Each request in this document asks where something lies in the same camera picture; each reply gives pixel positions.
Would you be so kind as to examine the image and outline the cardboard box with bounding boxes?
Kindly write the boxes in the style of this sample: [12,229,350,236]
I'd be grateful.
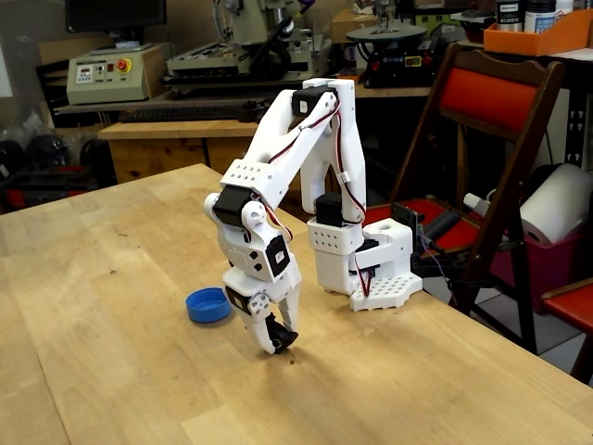
[329,7,379,44]

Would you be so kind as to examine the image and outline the black can grey label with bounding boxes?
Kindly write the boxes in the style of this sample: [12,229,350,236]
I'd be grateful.
[496,0,524,32]

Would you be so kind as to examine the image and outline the pink plastic bin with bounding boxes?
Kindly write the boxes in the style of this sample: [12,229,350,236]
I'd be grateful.
[489,231,589,316]

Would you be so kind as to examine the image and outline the black scroll saw machine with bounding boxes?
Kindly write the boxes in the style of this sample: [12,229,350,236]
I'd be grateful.
[346,23,447,89]

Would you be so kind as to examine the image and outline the beige control box red button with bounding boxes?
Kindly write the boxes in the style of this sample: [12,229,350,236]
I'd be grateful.
[66,44,168,106]

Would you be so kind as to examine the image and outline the white power plug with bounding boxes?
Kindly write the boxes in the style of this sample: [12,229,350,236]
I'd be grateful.
[462,192,491,217]

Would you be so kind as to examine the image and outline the white can blue label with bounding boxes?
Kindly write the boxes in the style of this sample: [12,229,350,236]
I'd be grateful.
[524,0,557,34]

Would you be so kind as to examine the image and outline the blue plastic lid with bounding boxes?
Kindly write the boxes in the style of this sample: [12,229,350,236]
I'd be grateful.
[185,286,233,324]

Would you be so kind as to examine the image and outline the grey milling machine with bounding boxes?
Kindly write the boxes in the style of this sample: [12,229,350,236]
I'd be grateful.
[161,0,339,101]

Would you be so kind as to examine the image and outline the black computer monitor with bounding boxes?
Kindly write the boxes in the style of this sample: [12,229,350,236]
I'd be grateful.
[64,0,168,34]

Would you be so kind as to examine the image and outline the black controller board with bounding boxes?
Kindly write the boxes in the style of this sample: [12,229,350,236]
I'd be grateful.
[391,201,425,235]

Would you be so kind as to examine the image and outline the wooden workbench cabinet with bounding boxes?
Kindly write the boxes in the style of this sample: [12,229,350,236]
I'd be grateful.
[97,115,334,219]

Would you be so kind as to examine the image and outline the black keyboard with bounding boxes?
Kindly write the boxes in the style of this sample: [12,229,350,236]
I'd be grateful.
[119,105,246,124]

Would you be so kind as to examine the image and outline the white board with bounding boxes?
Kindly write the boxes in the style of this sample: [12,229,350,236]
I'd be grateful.
[0,45,13,98]

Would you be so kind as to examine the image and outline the black round spool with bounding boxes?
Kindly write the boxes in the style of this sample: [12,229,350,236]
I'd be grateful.
[26,133,70,168]
[79,137,110,169]
[0,138,27,175]

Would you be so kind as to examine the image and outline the white paper towel roll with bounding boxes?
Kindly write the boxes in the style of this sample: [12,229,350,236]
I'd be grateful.
[519,162,593,247]

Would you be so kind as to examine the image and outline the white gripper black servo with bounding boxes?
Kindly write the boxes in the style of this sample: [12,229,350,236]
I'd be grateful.
[221,257,303,356]

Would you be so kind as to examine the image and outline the black wooden bird toy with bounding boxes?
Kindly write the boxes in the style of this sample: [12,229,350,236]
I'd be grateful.
[269,314,299,356]

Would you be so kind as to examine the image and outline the black hand tool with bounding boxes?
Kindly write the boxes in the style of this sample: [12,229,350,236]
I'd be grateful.
[238,98,273,124]

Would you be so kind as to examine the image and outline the black and red crate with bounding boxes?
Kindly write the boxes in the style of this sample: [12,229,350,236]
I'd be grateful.
[0,164,101,212]

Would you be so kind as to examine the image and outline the black cylinder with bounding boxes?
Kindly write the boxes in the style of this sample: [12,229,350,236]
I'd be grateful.
[423,208,461,240]

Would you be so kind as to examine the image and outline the purple and black wire bundle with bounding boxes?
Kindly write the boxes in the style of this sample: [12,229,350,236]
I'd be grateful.
[411,231,461,307]

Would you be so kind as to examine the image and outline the wooden folding chair red cushions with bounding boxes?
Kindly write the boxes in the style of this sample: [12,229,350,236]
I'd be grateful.
[363,42,567,356]

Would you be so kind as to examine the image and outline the wooden bench board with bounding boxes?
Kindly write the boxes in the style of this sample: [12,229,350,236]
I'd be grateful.
[356,84,435,100]

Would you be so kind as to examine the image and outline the wooden chair red seat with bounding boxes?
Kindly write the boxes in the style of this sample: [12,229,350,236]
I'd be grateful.
[539,277,593,386]

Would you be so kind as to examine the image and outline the orange tray box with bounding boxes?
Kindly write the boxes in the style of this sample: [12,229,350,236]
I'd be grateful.
[483,8,593,57]

